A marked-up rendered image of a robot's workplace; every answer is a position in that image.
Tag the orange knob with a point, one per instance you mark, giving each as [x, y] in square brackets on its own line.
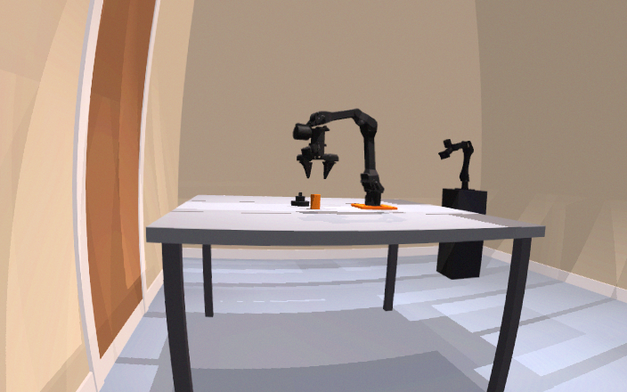
[315, 201]

